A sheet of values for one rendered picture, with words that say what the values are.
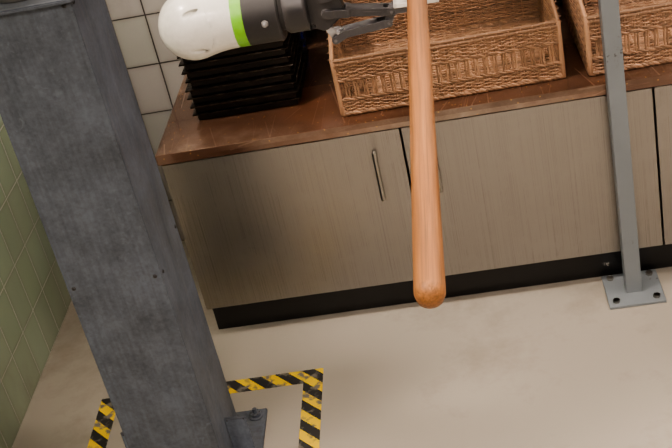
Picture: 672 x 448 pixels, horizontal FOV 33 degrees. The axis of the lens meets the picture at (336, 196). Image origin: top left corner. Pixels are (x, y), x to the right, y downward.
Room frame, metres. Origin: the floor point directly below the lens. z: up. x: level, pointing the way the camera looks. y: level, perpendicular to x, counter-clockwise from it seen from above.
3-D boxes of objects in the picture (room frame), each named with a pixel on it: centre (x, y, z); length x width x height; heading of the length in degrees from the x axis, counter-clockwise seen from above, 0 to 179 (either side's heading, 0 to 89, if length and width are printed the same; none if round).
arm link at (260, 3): (1.69, 0.04, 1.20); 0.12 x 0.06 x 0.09; 171
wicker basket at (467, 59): (2.74, -0.36, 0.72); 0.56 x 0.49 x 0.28; 83
